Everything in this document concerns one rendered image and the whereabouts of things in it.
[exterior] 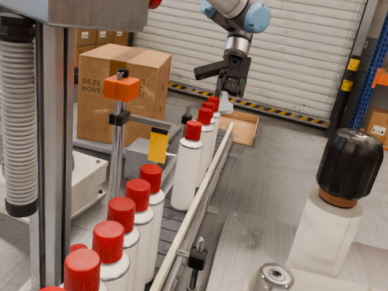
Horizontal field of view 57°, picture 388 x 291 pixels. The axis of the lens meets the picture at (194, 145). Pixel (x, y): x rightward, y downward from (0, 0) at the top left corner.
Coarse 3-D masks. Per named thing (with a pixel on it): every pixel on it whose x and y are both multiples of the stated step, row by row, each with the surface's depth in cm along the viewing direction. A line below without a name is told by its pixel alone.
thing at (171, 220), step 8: (216, 144) 120; (216, 152) 114; (168, 192) 87; (168, 200) 83; (200, 200) 86; (168, 208) 80; (168, 216) 78; (176, 216) 78; (184, 216) 78; (168, 224) 75; (176, 224) 75; (160, 232) 72; (168, 232) 72; (176, 232) 73; (160, 240) 70; (168, 240) 70; (160, 248) 67; (168, 248) 68; (160, 256) 65; (160, 264) 63
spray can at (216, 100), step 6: (210, 96) 96; (216, 102) 95; (216, 108) 95; (216, 114) 96; (216, 120) 96; (216, 126) 97; (216, 132) 98; (216, 138) 99; (210, 150) 99; (210, 156) 100; (210, 162) 101
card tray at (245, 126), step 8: (240, 112) 165; (224, 120) 162; (232, 120) 164; (240, 120) 165; (248, 120) 165; (256, 120) 164; (224, 128) 151; (240, 128) 155; (248, 128) 156; (240, 136) 145; (248, 136) 147; (248, 144) 138
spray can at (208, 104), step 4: (204, 104) 89; (208, 104) 89; (212, 104) 90; (208, 108) 89; (212, 108) 89; (212, 112) 90; (212, 116) 91; (196, 120) 91; (212, 120) 91; (212, 124) 90; (212, 132) 92; (212, 136) 93; (208, 156) 95; (204, 176) 97
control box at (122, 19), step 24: (0, 0) 36; (24, 0) 31; (48, 0) 28; (72, 0) 29; (96, 0) 30; (120, 0) 31; (144, 0) 33; (48, 24) 28; (72, 24) 29; (96, 24) 31; (120, 24) 32; (144, 24) 35
